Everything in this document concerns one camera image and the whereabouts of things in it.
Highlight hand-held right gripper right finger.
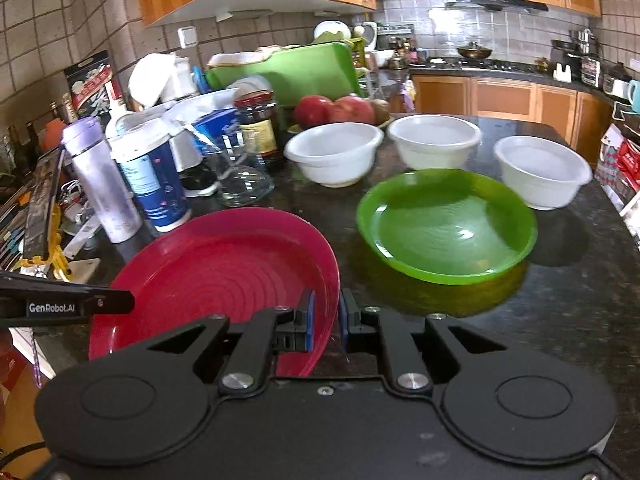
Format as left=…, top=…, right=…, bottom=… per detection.
left=339, top=288, right=507, bottom=396

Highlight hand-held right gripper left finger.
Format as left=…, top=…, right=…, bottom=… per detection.
left=148, top=289, right=317, bottom=397

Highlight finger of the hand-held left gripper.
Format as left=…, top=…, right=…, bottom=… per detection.
left=0, top=270, right=136, bottom=331

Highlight red plastic plate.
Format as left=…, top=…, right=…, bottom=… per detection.
left=89, top=208, right=341, bottom=378

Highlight green plastic plate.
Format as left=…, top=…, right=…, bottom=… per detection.
left=356, top=168, right=538, bottom=286

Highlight white plastic bowl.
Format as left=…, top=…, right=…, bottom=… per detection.
left=283, top=122, right=385, bottom=188
left=388, top=114, right=482, bottom=171
left=494, top=136, right=594, bottom=211

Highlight long dark box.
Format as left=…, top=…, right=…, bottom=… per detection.
left=22, top=150, right=66, bottom=262

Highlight purple water bottle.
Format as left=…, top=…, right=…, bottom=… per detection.
left=61, top=117, right=143, bottom=244

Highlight blue and white paper cup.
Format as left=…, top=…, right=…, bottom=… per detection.
left=109, top=120, right=193, bottom=233

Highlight clear glass cup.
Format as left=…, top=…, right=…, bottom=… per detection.
left=202, top=135, right=275, bottom=208

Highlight black round lid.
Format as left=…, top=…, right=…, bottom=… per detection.
left=179, top=165, right=221, bottom=197

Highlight dark sauce jar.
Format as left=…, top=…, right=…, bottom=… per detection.
left=234, top=91, right=280, bottom=162

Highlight clear bottle with red cap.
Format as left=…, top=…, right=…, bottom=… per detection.
left=106, top=82, right=132, bottom=131

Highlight blue tissue pack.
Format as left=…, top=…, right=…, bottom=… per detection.
left=192, top=110, right=241, bottom=157

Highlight black printed box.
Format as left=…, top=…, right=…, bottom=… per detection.
left=64, top=51, right=119, bottom=117

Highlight white foam container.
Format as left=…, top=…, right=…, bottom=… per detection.
left=129, top=54, right=177, bottom=107

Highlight stack of white dishes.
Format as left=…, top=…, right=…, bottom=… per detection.
left=227, top=75, right=272, bottom=97

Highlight green cutting board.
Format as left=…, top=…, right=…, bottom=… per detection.
left=206, top=42, right=361, bottom=107

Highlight wooden base cabinets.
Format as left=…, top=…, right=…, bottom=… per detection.
left=411, top=75, right=614, bottom=166

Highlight white cloth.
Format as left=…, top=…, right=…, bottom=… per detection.
left=207, top=46, right=301, bottom=69

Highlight white electric kettle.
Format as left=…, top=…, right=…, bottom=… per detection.
left=352, top=21, right=378, bottom=52

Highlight white round cooker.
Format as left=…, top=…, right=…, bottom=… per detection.
left=314, top=20, right=351, bottom=42

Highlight black gas stove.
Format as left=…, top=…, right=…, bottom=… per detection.
left=440, top=58, right=543, bottom=74

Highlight dark wok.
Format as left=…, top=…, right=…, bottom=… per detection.
left=456, top=42, right=493, bottom=60

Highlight red printed bags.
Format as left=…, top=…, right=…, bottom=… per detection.
left=595, top=122, right=640, bottom=247

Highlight black coffee machine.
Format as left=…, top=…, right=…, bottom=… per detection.
left=551, top=39, right=581, bottom=81

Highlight black range hood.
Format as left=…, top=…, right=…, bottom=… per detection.
left=445, top=0, right=549, bottom=14

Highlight steel pots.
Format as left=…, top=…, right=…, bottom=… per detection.
left=571, top=30, right=599, bottom=57

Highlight yellow cord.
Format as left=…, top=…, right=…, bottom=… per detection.
left=20, top=244, right=69, bottom=282

